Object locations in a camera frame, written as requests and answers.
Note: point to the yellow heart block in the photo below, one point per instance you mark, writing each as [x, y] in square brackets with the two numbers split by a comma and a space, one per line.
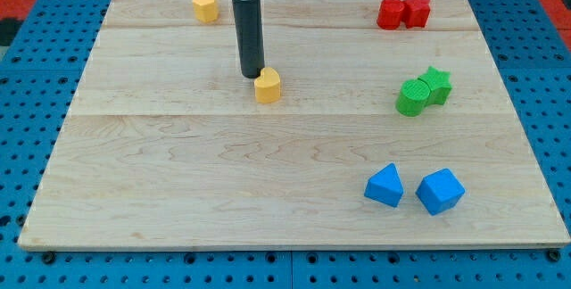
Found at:
[267, 87]

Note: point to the yellow hexagon block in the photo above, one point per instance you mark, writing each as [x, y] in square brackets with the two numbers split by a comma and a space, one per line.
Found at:
[206, 11]

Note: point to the wooden board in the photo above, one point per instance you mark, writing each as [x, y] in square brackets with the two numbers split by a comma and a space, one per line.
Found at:
[164, 147]

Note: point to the blue triangle block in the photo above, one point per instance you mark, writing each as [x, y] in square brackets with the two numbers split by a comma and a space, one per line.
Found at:
[385, 186]

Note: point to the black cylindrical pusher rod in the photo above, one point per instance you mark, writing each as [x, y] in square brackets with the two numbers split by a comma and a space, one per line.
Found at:
[249, 35]

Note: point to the green cylinder block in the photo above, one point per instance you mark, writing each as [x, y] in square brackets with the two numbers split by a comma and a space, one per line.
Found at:
[412, 98]

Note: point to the red cylinder block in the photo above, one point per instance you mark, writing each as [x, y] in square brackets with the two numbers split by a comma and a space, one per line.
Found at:
[390, 14]

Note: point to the green star block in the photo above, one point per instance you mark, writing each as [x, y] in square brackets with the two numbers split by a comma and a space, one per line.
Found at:
[438, 82]

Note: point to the blue cube block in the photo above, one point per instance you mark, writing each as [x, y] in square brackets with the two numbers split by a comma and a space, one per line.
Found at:
[440, 191]

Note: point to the red star block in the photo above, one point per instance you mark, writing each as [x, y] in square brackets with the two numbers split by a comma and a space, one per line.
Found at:
[416, 13]

